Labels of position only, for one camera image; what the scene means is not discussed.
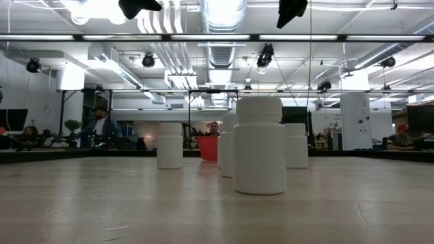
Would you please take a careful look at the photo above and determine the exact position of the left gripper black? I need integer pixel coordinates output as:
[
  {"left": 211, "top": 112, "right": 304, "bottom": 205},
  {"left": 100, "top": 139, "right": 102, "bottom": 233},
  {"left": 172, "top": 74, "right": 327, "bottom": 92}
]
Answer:
[{"left": 118, "top": 0, "right": 163, "bottom": 20}]

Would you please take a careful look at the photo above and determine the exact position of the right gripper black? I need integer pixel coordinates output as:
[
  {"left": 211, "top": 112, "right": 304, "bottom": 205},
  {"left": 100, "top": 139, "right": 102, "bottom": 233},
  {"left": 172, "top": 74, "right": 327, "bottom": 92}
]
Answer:
[{"left": 276, "top": 0, "right": 309, "bottom": 30}]

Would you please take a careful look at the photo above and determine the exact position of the white plastic pill bottle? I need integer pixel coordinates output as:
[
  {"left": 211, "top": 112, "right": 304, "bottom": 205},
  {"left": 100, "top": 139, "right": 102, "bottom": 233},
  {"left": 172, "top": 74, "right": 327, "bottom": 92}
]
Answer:
[
  {"left": 283, "top": 123, "right": 309, "bottom": 169},
  {"left": 157, "top": 122, "right": 184, "bottom": 169},
  {"left": 217, "top": 135, "right": 224, "bottom": 169},
  {"left": 220, "top": 113, "right": 238, "bottom": 178},
  {"left": 233, "top": 96, "right": 287, "bottom": 196}
]

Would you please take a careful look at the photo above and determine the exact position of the red plastic basket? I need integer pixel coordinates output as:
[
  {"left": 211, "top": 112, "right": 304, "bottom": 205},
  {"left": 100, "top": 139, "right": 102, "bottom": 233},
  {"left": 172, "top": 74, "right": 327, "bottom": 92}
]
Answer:
[{"left": 195, "top": 136, "right": 220, "bottom": 162}]

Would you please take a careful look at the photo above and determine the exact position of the black overhead light bar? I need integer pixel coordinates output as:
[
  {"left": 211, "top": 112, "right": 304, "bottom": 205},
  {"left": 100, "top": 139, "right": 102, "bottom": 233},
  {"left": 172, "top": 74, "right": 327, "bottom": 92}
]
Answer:
[{"left": 0, "top": 33, "right": 434, "bottom": 43}]

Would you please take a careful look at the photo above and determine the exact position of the black computer monitor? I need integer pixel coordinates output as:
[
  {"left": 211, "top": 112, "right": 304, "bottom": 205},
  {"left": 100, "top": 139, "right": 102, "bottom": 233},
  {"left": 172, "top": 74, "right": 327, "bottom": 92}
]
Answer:
[
  {"left": 0, "top": 108, "right": 29, "bottom": 132},
  {"left": 406, "top": 104, "right": 434, "bottom": 138},
  {"left": 281, "top": 106, "right": 311, "bottom": 125}
]

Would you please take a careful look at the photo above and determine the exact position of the person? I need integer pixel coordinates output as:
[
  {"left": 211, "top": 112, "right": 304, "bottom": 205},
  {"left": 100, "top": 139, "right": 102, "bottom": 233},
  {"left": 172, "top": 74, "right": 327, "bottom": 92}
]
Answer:
[
  {"left": 78, "top": 106, "right": 123, "bottom": 149},
  {"left": 204, "top": 121, "right": 220, "bottom": 137},
  {"left": 386, "top": 123, "right": 416, "bottom": 151},
  {"left": 13, "top": 125, "right": 41, "bottom": 150}
]

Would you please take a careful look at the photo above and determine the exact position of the green potted plant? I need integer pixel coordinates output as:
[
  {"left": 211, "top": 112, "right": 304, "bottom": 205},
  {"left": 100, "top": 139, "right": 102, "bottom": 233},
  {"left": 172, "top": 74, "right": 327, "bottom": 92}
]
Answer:
[{"left": 64, "top": 119, "right": 83, "bottom": 149}]

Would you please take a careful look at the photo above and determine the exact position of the silver ceiling air duct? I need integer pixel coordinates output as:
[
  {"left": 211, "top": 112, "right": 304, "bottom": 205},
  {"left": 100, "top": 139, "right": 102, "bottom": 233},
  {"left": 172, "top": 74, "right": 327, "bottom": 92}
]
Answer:
[{"left": 199, "top": 0, "right": 248, "bottom": 68}]

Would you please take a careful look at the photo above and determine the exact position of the black metal rig frame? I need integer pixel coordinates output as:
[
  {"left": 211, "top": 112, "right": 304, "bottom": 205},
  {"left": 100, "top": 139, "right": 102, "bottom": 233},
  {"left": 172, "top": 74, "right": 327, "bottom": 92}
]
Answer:
[{"left": 57, "top": 88, "right": 115, "bottom": 136}]

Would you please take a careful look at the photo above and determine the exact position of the black aluminium table frame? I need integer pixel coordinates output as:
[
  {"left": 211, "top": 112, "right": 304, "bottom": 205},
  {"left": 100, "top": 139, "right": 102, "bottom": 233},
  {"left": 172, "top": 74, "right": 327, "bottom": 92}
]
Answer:
[{"left": 0, "top": 148, "right": 434, "bottom": 164}]

